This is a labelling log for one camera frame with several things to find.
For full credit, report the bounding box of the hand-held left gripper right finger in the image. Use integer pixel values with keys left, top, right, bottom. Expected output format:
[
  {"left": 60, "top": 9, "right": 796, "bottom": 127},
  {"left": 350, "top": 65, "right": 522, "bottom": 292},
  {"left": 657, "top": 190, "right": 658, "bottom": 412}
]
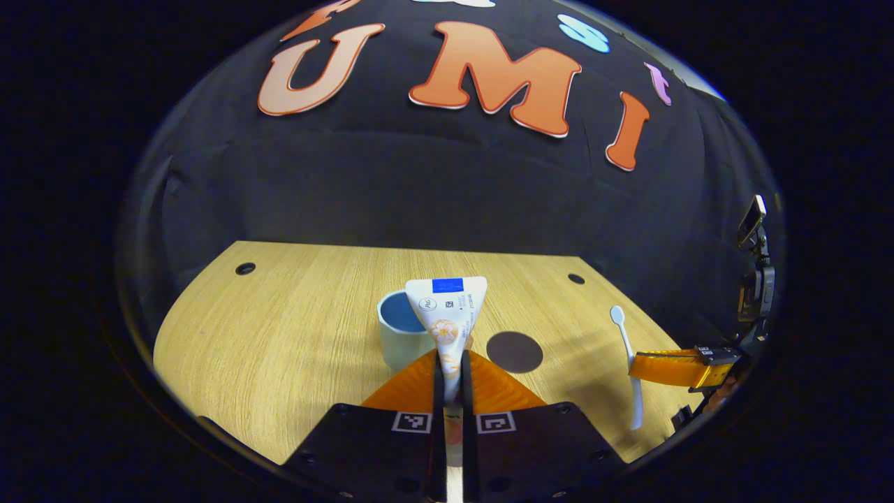
[{"left": 461, "top": 349, "right": 629, "bottom": 503}]

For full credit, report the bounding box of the white toothpaste tube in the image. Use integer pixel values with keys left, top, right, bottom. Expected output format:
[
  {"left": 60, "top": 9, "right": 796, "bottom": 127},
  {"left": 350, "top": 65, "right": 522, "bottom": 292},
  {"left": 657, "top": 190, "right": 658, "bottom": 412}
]
[{"left": 405, "top": 277, "right": 488, "bottom": 503}]

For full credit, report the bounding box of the white toothbrush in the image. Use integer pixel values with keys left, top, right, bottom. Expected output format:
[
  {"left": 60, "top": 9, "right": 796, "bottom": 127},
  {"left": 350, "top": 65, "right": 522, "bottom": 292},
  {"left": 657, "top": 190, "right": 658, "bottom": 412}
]
[{"left": 610, "top": 305, "right": 644, "bottom": 431}]

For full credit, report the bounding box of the pale blue cup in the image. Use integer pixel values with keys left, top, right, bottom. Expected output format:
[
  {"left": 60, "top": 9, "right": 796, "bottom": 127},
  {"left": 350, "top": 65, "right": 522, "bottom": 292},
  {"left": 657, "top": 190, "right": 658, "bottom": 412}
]
[{"left": 377, "top": 290, "right": 476, "bottom": 372}]

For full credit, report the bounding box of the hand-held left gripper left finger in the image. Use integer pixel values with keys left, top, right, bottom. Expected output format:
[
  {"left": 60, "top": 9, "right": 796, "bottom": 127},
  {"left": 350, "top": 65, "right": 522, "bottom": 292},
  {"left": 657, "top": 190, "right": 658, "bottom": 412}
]
[{"left": 279, "top": 349, "right": 448, "bottom": 503}]

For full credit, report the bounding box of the dark brown round coaster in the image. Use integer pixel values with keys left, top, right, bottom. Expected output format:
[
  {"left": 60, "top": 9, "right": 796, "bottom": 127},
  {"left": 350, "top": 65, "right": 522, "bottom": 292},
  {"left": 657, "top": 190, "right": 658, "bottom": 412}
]
[{"left": 486, "top": 331, "right": 544, "bottom": 374}]

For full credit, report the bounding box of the wooden desktop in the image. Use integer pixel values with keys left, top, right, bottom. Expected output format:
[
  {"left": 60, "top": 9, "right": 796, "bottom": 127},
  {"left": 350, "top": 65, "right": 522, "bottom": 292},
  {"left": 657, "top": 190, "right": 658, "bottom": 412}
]
[{"left": 152, "top": 241, "right": 706, "bottom": 503}]

